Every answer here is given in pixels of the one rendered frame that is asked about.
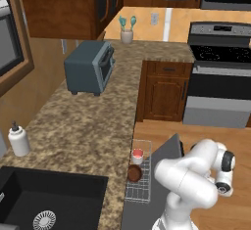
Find beige utensil pot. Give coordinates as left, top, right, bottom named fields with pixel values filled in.
left=120, top=28, right=134, bottom=45

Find wooden wall cupboards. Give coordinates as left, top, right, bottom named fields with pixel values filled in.
left=17, top=0, right=206, bottom=41

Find red and white cup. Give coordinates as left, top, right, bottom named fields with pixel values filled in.
left=131, top=148, right=145, bottom=165

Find steel stove with oven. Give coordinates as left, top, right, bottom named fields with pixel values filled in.
left=181, top=21, right=251, bottom=130

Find white soap dispenser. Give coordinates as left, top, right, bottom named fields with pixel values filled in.
left=7, top=120, right=32, bottom=158

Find wooden base cupboard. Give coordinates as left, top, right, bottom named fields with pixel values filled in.
left=135, top=60, right=195, bottom=123

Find black sink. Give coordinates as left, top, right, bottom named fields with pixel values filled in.
left=0, top=165, right=110, bottom=230

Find wire dishwasher rack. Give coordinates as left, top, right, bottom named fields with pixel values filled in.
left=125, top=138, right=153, bottom=205

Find grey toaster oven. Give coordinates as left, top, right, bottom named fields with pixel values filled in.
left=63, top=40, right=116, bottom=97

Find teal kitchen utensil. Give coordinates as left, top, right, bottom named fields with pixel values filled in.
left=129, top=15, right=138, bottom=32
left=118, top=15, right=127, bottom=32

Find wooden framed window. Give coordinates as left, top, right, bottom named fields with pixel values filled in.
left=0, top=0, right=35, bottom=97

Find white wall socket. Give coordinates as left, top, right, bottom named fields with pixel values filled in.
left=150, top=12, right=160, bottom=26
left=61, top=38, right=69, bottom=55

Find brown bowl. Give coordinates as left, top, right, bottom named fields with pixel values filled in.
left=126, top=164, right=143, bottom=183

